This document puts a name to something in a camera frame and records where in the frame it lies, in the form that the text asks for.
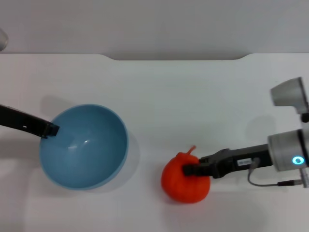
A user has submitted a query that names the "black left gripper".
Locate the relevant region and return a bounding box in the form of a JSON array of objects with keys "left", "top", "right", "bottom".
[{"left": 0, "top": 103, "right": 60, "bottom": 140}]

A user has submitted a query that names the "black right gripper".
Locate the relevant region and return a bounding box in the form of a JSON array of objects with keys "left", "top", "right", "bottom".
[{"left": 183, "top": 144, "right": 274, "bottom": 179}]

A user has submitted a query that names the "orange fruit with stem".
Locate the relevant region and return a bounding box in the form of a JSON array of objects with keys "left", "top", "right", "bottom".
[{"left": 161, "top": 145, "right": 211, "bottom": 205}]

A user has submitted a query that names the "blue ceramic bowl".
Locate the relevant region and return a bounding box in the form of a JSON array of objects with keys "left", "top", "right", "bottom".
[{"left": 39, "top": 103, "right": 130, "bottom": 190}]

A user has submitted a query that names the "right arm cable with connector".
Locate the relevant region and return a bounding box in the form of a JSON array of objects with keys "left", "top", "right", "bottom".
[{"left": 248, "top": 157, "right": 309, "bottom": 189}]

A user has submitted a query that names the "left wrist camera housing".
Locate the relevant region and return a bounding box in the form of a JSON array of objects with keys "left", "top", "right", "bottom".
[{"left": 0, "top": 28, "right": 10, "bottom": 52}]

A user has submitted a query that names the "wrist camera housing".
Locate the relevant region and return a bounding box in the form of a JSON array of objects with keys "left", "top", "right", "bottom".
[
  {"left": 269, "top": 77, "right": 309, "bottom": 123},
  {"left": 0, "top": 28, "right": 10, "bottom": 52}
]

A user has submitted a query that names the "right wrist camera housing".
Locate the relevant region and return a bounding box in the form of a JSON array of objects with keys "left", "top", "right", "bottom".
[{"left": 269, "top": 77, "right": 309, "bottom": 123}]

